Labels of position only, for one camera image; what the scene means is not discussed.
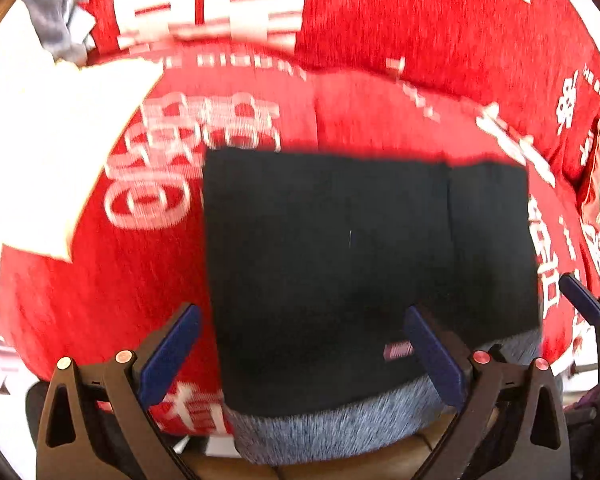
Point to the grey crumpled garment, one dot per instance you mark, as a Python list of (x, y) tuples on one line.
[(64, 28)]

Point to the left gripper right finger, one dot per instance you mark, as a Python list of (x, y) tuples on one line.
[(508, 421)]

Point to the cream folded cloth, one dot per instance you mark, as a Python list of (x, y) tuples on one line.
[(58, 124)]

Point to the red wedding sofa cover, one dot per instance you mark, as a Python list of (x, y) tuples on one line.
[(452, 81)]

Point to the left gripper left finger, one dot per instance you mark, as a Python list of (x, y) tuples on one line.
[(95, 423)]

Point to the black pants patterned waistband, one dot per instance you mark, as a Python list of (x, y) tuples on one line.
[(313, 261)]

